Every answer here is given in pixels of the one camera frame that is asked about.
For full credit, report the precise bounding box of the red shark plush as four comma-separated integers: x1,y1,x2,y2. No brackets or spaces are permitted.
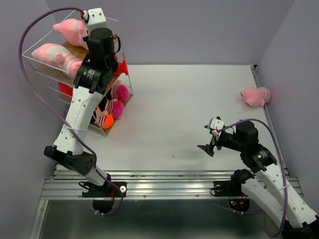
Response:
113,60,129,76
58,82,73,97

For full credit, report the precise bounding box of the pink frog plush striped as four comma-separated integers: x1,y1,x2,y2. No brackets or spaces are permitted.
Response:
31,43,82,79

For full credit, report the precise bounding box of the boy doll pink hat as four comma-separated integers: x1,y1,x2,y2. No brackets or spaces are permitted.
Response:
106,80,130,102
95,99,124,119

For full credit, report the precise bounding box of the boy doll black hair orange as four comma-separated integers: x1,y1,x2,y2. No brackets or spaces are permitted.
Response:
96,111,114,129

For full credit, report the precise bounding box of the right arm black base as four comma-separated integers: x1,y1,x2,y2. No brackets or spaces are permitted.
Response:
210,169,262,215

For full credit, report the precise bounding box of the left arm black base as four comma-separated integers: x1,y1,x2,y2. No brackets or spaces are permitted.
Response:
78,181,127,217

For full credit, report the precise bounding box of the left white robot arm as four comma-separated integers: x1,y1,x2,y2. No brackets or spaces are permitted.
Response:
44,27,118,196

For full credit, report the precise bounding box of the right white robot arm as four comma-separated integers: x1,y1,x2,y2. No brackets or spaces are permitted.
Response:
199,117,319,239

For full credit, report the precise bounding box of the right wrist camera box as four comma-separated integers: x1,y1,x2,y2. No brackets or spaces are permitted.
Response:
207,118,224,137

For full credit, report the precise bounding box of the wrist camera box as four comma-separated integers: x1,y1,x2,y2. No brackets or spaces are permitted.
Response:
81,8,107,35
207,118,224,137

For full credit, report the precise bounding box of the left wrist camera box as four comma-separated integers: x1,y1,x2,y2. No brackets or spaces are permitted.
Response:
81,8,107,35

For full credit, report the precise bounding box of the white wire wooden shelf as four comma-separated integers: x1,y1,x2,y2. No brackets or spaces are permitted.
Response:
22,10,133,137

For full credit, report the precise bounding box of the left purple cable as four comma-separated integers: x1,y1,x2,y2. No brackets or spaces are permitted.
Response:
18,6,124,217

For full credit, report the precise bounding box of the purple cable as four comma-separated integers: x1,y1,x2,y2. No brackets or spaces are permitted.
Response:
216,119,289,238
18,6,124,217

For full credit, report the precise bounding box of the aluminium rail frame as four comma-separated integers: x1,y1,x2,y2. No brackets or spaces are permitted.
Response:
41,170,304,201

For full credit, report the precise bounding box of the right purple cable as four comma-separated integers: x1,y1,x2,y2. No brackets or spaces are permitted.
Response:
216,119,289,238

